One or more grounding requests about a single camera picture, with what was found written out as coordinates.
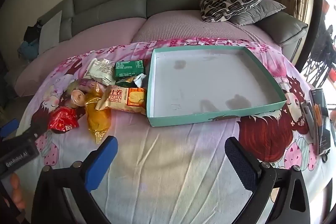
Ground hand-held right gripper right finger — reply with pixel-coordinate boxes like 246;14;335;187
224;137;311;224

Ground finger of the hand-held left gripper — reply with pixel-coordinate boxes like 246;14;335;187
0;119;19;138
26;121;47;139

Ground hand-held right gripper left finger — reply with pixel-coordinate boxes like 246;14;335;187
31;135;118;224

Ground red snack packet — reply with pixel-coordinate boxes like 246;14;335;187
48;106;79;134

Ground yellow snack packet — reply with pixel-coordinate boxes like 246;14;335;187
85;85;112;144

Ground jelly cup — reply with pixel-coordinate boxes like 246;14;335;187
70;89;86;107

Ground pink swiss roll packet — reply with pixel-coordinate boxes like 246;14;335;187
79;78;98;91

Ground orange swiss roll packet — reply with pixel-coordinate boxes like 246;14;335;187
96;85;147;115

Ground green yellow chip packet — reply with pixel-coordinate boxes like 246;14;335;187
115;74;147;88

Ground white snack packet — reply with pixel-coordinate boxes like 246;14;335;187
88;58;116;86

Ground teal shallow box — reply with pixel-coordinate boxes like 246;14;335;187
146;46;287;128

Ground green snack packet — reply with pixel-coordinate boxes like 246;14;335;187
115;60;145;80

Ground person's left hand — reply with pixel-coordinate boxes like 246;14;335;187
10;174;26;211

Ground pink printed blanket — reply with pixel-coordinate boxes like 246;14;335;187
16;39;336;224

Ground blue cloth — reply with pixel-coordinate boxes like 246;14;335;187
18;39;40;60

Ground black cloth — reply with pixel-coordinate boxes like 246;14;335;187
24;21;42;42

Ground white cushion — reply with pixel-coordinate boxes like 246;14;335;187
39;10;63;55

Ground black metal chair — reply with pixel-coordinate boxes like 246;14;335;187
302;25;336;88

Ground pink sofa cover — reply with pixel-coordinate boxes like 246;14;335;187
14;10;282;96

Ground grey pillow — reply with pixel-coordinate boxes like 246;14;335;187
228;0;286;26

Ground black white patterned pillow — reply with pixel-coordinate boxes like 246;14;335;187
200;0;271;23

